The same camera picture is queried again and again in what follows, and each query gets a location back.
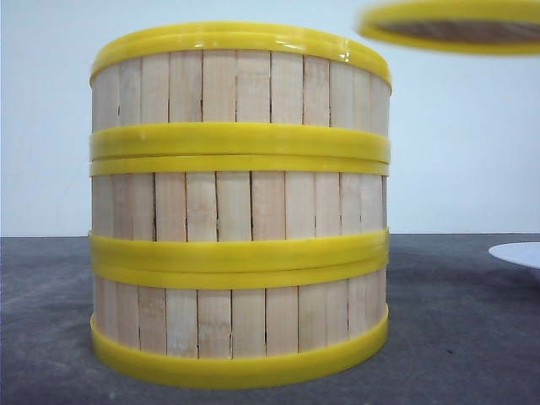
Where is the white plate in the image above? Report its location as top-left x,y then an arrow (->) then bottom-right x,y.
489,241 -> 540,270

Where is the yellow bamboo steamer lid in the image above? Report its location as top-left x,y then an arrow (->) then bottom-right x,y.
357,1 -> 539,55

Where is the bamboo steamer basket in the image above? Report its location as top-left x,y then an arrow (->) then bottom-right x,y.
89,22 -> 392,176
90,259 -> 388,389
89,170 -> 388,285

